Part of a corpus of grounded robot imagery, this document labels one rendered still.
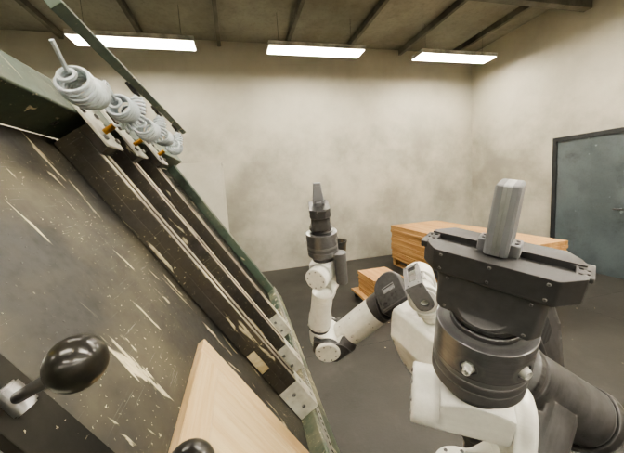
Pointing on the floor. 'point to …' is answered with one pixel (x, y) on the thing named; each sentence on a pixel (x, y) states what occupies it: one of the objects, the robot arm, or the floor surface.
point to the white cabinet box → (208, 186)
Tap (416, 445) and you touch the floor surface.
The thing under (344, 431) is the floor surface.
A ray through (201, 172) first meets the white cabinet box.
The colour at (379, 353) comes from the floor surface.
